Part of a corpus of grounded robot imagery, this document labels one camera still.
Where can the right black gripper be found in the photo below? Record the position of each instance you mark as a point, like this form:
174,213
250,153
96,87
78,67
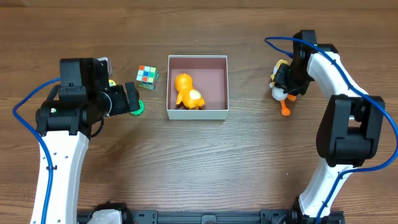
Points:
286,78

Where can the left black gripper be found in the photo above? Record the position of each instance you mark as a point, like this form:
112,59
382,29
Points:
127,98

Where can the white plush duck toy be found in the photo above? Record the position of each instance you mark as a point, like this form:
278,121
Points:
277,93

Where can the colourful puzzle cube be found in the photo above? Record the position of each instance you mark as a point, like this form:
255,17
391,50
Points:
147,77

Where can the orange plastic duck toy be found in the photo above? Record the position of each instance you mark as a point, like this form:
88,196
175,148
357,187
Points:
188,95

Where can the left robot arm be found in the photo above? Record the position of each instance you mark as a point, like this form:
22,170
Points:
81,98

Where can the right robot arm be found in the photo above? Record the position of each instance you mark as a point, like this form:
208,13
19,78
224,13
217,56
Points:
350,129

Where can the green round plastic cap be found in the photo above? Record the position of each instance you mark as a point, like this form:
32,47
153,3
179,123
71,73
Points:
140,110

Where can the yellow wooden rattle drum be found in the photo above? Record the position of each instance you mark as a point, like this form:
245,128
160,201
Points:
112,82

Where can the white open cardboard box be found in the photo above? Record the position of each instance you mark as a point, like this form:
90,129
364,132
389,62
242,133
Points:
210,78

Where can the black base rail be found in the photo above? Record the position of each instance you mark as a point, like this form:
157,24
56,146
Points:
261,217

